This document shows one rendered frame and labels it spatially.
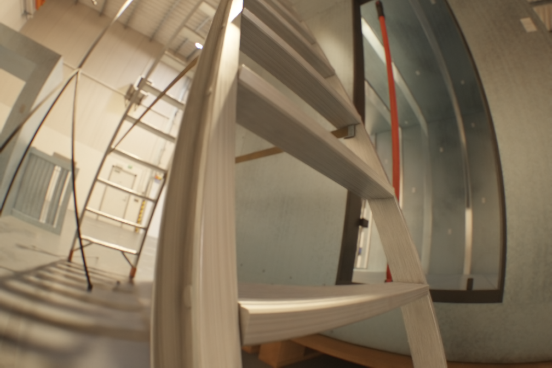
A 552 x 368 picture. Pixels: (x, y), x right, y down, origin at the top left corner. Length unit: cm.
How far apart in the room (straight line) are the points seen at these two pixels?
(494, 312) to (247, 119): 80
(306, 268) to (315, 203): 27
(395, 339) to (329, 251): 42
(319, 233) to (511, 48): 109
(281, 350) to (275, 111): 89
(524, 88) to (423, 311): 79
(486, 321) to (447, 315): 13
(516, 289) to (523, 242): 13
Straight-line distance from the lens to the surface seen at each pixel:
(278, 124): 32
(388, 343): 91
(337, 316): 20
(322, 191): 107
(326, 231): 101
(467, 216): 435
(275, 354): 104
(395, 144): 106
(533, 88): 104
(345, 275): 99
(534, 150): 92
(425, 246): 438
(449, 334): 86
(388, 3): 314
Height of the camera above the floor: 45
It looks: 21 degrees up
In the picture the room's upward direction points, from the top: 11 degrees clockwise
